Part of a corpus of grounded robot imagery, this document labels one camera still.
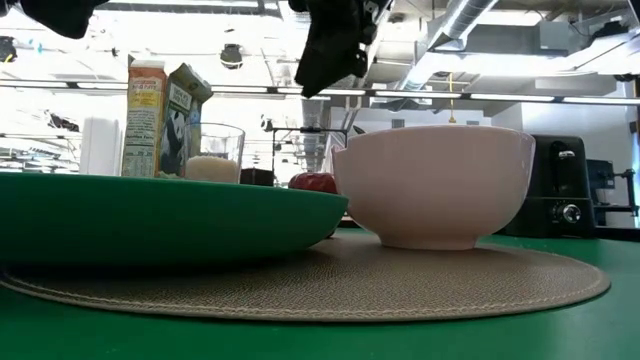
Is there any silver ceiling air duct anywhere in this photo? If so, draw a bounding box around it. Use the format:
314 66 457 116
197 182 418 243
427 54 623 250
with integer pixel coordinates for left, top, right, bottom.
399 0 501 91

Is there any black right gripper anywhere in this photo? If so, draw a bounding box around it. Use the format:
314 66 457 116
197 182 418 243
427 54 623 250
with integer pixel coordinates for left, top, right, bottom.
287 0 395 100

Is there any panda print cereal box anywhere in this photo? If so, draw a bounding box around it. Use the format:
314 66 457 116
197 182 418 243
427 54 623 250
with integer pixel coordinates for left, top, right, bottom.
121 53 215 180

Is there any long ceiling light strip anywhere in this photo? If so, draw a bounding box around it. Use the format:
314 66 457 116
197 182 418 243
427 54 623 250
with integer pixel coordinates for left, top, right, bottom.
0 79 640 107

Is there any white column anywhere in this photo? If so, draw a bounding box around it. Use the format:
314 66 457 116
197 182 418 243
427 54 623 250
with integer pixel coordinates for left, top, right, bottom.
78 116 124 177

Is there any round beige woven placemat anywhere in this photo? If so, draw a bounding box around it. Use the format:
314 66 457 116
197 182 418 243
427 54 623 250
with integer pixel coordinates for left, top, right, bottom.
0 233 612 324

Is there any small black box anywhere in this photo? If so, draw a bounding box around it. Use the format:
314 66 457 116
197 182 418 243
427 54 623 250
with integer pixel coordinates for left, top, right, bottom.
240 167 276 188

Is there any clear glass with white filling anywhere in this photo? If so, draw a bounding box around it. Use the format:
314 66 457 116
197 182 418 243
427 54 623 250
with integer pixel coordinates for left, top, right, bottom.
183 122 247 185

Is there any black toaster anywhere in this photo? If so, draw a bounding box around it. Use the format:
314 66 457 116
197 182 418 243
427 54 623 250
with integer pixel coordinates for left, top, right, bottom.
499 134 599 239

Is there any green plate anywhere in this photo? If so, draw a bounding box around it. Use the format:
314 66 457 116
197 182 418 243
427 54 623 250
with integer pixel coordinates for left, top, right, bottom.
0 171 350 267

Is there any white ceramic bowl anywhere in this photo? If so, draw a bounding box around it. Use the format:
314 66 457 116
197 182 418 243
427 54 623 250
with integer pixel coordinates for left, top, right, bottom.
330 124 537 252

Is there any red apple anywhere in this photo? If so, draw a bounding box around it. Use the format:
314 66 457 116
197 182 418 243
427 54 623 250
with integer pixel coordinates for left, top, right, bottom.
287 172 339 196

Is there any black ceiling fixture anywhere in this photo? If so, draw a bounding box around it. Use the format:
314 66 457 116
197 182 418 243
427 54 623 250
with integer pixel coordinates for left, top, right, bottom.
219 42 244 71

